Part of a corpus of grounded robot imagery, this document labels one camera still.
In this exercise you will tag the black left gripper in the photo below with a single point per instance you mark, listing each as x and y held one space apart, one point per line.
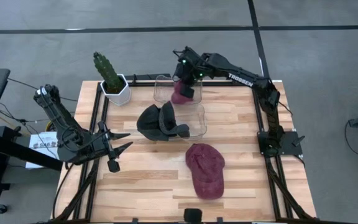
98 147

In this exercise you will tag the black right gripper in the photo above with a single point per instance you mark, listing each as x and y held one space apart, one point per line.
186 67

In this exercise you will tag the maroon baseball cap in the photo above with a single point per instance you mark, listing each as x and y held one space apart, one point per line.
177 98
205 171

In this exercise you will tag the dark grey baseball cap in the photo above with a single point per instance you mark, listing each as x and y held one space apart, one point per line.
174 124
149 123

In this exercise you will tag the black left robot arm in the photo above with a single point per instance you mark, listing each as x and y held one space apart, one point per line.
61 118

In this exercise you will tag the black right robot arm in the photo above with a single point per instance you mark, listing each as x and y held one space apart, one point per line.
259 84

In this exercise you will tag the clear plastic bin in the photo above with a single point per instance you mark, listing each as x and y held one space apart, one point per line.
163 90
197 121

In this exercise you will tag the white hexagonal plant pot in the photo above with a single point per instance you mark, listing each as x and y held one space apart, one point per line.
118 98

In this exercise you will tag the green cactus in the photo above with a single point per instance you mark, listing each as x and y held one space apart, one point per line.
107 71

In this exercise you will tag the white printed paper box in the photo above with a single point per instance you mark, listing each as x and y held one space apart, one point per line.
42 140

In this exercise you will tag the black desk stand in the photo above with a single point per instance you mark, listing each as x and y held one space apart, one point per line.
17 151

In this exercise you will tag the black caster wheel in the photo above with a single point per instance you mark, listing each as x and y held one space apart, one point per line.
1 208

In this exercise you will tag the black aluminium table frame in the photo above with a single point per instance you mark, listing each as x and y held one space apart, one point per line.
216 83

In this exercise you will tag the black rear table bracket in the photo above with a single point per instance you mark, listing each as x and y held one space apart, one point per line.
151 76

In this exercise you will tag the black table-level camera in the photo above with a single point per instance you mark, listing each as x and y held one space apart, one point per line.
193 215

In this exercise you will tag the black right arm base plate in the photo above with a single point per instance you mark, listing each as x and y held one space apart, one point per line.
291 143

